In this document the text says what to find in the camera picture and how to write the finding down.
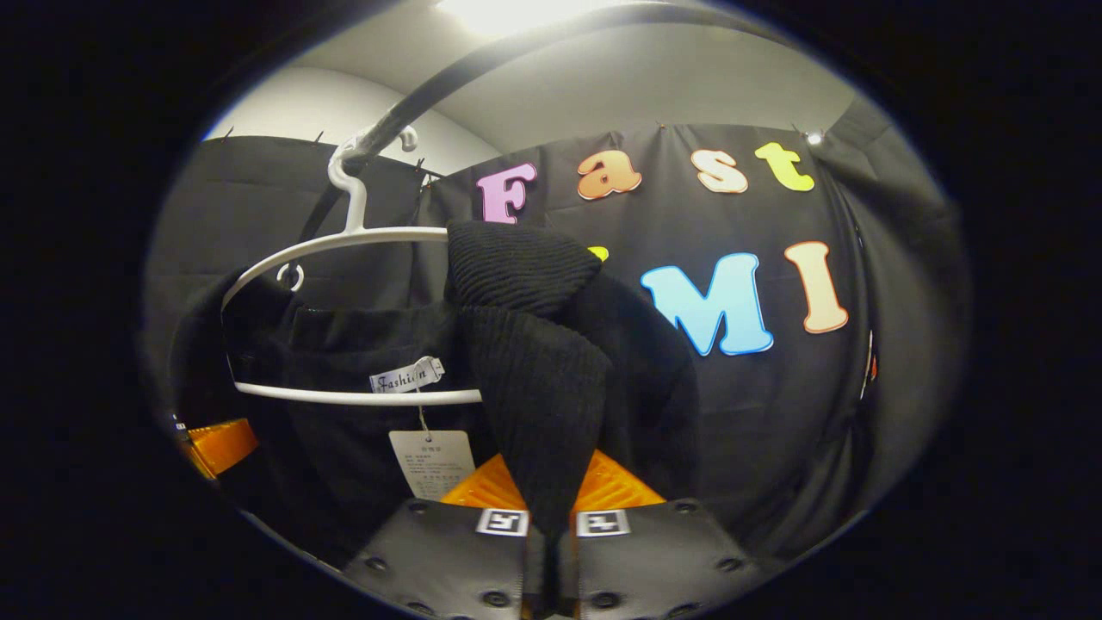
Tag large ceiling light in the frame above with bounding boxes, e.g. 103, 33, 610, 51
435, 0, 638, 35

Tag black clothes rack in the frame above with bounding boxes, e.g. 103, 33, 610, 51
293, 0, 793, 251

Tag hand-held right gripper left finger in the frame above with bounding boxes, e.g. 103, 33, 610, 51
343, 454, 533, 620

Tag black knit garment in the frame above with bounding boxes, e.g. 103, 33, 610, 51
168, 220, 703, 617

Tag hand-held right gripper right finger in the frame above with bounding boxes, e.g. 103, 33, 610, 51
568, 448, 763, 620

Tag black backdrop cloth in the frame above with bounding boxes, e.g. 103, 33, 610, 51
142, 121, 969, 561

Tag white clothes hanger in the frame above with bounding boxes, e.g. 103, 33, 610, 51
220, 125, 485, 407

